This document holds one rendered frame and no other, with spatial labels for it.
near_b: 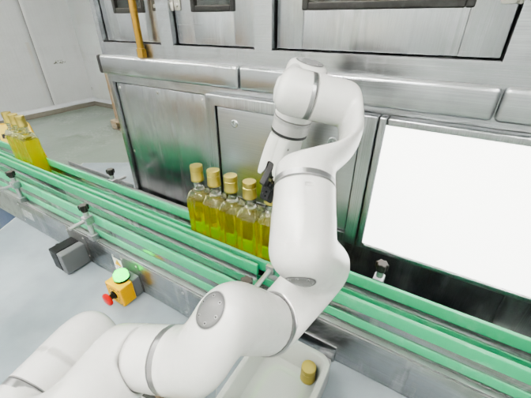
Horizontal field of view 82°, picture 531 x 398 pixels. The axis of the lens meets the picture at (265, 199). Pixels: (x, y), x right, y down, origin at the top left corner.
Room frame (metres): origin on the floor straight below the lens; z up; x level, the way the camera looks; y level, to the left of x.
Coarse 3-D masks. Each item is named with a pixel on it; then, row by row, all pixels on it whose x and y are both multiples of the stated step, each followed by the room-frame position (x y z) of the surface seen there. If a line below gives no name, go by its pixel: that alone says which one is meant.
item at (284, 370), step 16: (288, 352) 0.44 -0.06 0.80; (304, 352) 0.43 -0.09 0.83; (320, 352) 0.42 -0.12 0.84; (240, 368) 0.38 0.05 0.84; (256, 368) 0.42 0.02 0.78; (272, 368) 0.42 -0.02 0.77; (288, 368) 0.42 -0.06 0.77; (320, 368) 0.40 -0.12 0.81; (240, 384) 0.37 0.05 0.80; (256, 384) 0.39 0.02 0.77; (272, 384) 0.39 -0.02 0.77; (288, 384) 0.39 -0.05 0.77; (304, 384) 0.39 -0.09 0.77; (320, 384) 0.35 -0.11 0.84
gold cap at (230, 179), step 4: (224, 176) 0.67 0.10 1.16; (228, 176) 0.67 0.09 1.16; (232, 176) 0.67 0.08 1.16; (236, 176) 0.67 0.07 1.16; (224, 180) 0.67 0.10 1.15; (228, 180) 0.66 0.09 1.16; (232, 180) 0.66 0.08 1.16; (236, 180) 0.67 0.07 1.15; (224, 184) 0.67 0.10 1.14; (228, 184) 0.66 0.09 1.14; (232, 184) 0.66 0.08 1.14; (236, 184) 0.67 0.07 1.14; (224, 188) 0.67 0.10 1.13; (228, 188) 0.66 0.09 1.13; (232, 188) 0.66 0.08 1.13; (236, 188) 0.67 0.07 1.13; (228, 192) 0.66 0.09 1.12; (232, 192) 0.66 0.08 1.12; (236, 192) 0.67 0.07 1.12
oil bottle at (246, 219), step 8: (240, 208) 0.64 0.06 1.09; (248, 208) 0.63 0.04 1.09; (256, 208) 0.63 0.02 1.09; (240, 216) 0.63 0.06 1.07; (248, 216) 0.62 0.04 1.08; (256, 216) 0.62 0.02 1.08; (240, 224) 0.63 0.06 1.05; (248, 224) 0.62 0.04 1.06; (256, 224) 0.62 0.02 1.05; (240, 232) 0.63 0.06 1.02; (248, 232) 0.62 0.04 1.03; (256, 232) 0.62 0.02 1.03; (240, 240) 0.63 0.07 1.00; (248, 240) 0.62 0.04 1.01; (256, 240) 0.62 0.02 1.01; (240, 248) 0.63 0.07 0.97; (248, 248) 0.62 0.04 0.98; (256, 248) 0.62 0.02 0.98; (256, 256) 0.61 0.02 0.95
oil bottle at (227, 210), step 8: (224, 200) 0.68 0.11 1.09; (240, 200) 0.68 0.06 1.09; (224, 208) 0.66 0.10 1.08; (232, 208) 0.65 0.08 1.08; (224, 216) 0.66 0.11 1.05; (232, 216) 0.64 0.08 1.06; (224, 224) 0.66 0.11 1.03; (232, 224) 0.64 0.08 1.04; (224, 232) 0.66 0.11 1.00; (232, 232) 0.64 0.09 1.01; (224, 240) 0.66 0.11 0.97; (232, 240) 0.65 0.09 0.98
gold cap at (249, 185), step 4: (244, 180) 0.65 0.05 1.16; (248, 180) 0.65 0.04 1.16; (252, 180) 0.65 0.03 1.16; (244, 184) 0.63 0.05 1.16; (248, 184) 0.63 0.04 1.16; (252, 184) 0.63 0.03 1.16; (256, 184) 0.64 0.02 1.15; (244, 188) 0.63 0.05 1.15; (248, 188) 0.63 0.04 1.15; (252, 188) 0.63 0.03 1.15; (256, 188) 0.64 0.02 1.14; (244, 192) 0.63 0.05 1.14; (248, 192) 0.63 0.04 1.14; (252, 192) 0.63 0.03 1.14; (256, 192) 0.64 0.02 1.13; (244, 196) 0.63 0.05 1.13; (248, 196) 0.63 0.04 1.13; (252, 196) 0.63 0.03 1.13; (256, 196) 0.64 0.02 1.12; (248, 200) 0.63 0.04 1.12
